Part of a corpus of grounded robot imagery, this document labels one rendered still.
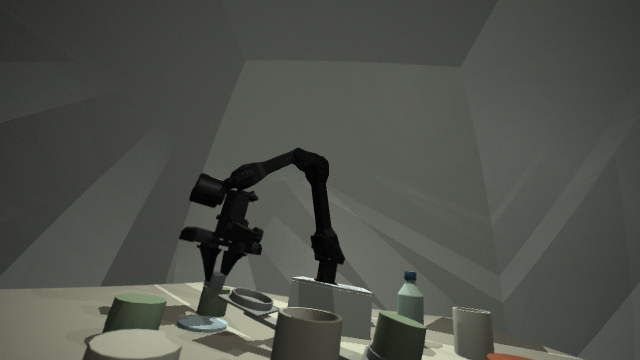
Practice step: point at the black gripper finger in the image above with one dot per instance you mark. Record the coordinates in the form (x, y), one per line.
(209, 255)
(229, 260)

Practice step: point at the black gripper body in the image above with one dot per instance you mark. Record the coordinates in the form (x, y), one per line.
(212, 239)

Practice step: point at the orange-brown cylinder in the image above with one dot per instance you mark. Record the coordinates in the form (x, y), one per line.
(496, 356)

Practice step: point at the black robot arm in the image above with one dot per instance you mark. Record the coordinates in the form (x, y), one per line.
(211, 191)

